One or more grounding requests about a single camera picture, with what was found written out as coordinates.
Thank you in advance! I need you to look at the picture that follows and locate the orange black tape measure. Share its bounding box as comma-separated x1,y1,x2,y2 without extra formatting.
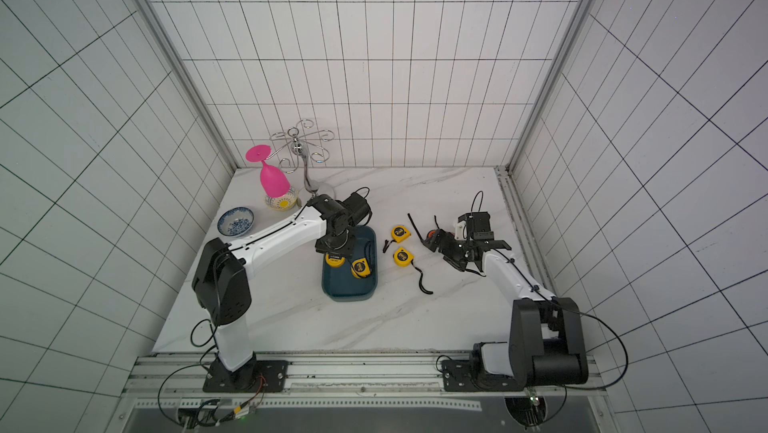
407,213,437,252

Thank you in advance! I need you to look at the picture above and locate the yellow tape measure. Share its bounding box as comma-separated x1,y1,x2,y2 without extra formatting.
325,253,346,268
382,225,411,253
393,247,434,295
350,257,372,279

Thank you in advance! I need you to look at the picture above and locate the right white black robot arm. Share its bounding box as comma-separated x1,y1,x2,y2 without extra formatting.
422,212,589,392

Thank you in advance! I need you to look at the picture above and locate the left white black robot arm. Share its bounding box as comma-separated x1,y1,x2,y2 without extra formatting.
191,192,372,374

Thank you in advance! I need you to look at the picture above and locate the teal plastic storage box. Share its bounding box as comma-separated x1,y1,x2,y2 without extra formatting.
321,226,378,302

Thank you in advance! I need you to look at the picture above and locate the pink plastic wine glass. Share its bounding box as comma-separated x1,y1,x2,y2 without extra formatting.
245,144,291,198

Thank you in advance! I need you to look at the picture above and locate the chrome wine glass rack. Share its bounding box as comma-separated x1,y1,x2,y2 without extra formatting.
269,118,336,199

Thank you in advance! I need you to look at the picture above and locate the blue white ceramic dish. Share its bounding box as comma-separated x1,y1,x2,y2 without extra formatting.
216,206,255,237

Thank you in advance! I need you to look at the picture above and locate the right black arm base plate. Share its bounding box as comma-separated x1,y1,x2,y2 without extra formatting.
437,358,524,393

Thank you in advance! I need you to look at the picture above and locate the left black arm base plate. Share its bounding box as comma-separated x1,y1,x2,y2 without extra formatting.
203,357,289,394

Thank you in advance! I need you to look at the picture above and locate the aluminium mounting rail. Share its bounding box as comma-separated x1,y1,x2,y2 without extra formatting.
121,351,584,416

